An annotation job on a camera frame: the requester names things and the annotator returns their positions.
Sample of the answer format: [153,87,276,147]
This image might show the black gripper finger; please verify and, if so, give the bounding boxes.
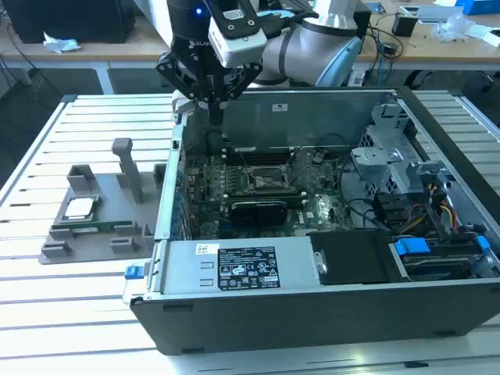
[155,52,216,126]
[216,63,263,126]

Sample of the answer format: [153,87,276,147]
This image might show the metal socket cover frame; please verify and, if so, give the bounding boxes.
[287,149,310,184]

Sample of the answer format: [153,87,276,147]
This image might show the silver CPU green edge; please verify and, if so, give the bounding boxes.
[64,197,102,222]

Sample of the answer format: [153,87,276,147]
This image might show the CPU socket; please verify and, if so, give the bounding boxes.
[242,162,294,195]

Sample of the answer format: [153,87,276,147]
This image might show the large white box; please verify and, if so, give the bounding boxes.
[132,0,170,45]

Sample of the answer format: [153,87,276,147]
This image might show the black computer tower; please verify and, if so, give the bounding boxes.
[3,0,136,45]

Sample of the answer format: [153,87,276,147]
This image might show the black upright box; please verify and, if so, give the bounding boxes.
[357,9,373,40]

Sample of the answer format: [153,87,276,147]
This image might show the black graphics card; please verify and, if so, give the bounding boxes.
[230,199,289,227]

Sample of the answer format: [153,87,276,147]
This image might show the grey parts rack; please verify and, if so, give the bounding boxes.
[38,136,169,266]

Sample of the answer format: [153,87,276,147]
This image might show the green motherboard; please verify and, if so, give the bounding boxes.
[179,150,352,240]

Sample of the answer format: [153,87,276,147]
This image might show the grey metal drive cage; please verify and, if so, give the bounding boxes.
[349,93,456,204]

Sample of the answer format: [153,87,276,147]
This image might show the small black cube device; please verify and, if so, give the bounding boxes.
[391,12,419,38]

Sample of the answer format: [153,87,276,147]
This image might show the green RAM stick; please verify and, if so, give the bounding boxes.
[52,220,134,232]

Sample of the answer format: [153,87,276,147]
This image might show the silver power supply with label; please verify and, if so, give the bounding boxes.
[159,237,314,295]

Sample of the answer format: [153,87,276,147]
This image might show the flat white box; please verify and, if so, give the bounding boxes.
[416,4,466,24]

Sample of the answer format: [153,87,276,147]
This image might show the black plastic shroud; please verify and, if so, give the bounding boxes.
[306,232,395,286]

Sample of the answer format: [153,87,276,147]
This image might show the clear plastic bag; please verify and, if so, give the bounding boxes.
[432,13,477,43]

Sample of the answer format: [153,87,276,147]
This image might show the hard disk in blue carrier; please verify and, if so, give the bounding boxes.
[388,234,491,282]

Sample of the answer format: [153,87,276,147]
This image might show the blue cardboard box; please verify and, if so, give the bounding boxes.
[455,0,500,16]

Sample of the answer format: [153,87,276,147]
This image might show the white paper box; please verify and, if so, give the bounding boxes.
[466,23,500,47]

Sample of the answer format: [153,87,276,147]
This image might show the black grey PC case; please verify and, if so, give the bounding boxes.
[123,85,500,356]

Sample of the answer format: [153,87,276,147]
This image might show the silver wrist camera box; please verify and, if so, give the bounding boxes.
[208,0,269,68]

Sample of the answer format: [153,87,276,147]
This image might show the wooden desk white frame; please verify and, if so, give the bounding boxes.
[353,0,500,73]
[0,15,175,95]

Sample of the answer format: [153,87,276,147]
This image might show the black cable bundle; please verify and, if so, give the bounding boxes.
[337,154,409,235]

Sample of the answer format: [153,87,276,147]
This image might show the yellow red power wires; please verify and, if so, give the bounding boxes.
[405,181,460,238]

